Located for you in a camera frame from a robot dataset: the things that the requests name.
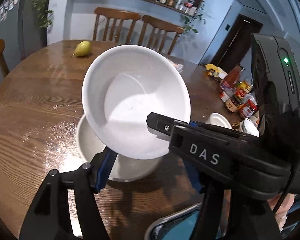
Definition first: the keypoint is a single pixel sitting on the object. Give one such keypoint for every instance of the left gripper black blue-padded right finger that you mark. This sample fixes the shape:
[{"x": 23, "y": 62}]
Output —
[{"x": 202, "y": 204}]

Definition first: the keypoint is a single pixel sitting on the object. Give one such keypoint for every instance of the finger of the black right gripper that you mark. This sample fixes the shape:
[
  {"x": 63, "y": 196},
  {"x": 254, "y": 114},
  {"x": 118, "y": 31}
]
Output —
[{"x": 164, "y": 124}]

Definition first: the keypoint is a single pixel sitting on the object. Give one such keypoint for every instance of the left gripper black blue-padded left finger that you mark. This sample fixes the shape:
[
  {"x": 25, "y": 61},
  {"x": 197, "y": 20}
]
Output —
[{"x": 48, "y": 216}]

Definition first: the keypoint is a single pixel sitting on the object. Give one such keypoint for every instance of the large white bowl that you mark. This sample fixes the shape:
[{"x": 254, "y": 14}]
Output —
[{"x": 125, "y": 169}]

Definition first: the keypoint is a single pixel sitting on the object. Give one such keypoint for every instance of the medium white bowl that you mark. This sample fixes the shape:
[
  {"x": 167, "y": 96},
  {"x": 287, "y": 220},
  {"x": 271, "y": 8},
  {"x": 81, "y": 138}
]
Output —
[{"x": 121, "y": 88}]

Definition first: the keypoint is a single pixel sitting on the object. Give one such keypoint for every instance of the person's hand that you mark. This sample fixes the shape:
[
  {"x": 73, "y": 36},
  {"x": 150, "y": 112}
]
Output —
[{"x": 281, "y": 213}]

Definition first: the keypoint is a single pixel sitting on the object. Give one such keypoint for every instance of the white dish on trivet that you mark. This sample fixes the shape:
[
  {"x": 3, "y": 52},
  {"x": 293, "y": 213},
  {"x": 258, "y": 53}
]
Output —
[{"x": 218, "y": 120}]

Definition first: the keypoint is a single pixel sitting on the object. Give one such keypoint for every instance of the red-labelled jar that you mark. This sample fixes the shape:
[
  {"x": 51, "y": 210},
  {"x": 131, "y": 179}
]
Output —
[{"x": 247, "y": 109}]

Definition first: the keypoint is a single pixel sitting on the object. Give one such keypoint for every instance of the white snack package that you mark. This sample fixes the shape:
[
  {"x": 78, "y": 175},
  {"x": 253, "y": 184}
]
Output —
[{"x": 178, "y": 67}]

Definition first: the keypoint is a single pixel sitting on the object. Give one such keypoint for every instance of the blue square plate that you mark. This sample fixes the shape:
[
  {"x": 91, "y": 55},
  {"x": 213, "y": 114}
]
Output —
[{"x": 178, "y": 225}]

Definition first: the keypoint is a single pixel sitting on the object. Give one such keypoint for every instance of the brown sauce jar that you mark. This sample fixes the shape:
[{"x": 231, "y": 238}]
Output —
[{"x": 233, "y": 104}]

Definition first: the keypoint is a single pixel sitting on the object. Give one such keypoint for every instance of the yellow snack packet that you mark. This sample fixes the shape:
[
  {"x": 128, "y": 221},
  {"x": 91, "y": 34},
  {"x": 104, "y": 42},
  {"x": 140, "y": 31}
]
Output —
[{"x": 215, "y": 72}]

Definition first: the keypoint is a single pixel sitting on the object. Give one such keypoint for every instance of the yellow-capped oil bottle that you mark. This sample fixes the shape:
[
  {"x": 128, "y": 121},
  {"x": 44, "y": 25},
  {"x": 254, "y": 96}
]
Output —
[{"x": 243, "y": 89}]

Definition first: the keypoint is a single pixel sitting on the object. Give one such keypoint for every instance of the right wooden chair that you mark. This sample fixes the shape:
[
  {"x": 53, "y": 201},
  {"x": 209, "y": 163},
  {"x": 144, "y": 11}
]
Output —
[{"x": 159, "y": 33}]

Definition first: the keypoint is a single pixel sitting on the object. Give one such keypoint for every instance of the green pear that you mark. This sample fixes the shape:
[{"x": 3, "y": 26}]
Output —
[{"x": 82, "y": 49}]

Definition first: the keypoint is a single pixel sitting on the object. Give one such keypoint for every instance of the left wooden chair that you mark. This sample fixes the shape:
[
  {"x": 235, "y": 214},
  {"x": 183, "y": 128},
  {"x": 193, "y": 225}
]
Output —
[{"x": 114, "y": 23}]

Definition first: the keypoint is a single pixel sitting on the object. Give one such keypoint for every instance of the hanging green vine plant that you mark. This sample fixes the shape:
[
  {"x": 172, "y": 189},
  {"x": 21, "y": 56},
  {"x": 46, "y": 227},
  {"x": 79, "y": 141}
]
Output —
[{"x": 42, "y": 13}]

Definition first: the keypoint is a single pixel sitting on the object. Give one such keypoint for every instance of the grey refrigerator with photos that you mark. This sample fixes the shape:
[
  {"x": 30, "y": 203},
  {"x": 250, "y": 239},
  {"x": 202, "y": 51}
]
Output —
[{"x": 11, "y": 31}]

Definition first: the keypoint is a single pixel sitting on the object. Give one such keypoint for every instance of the black camera device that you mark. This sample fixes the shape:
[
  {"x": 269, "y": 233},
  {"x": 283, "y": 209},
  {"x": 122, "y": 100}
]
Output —
[{"x": 276, "y": 83}]

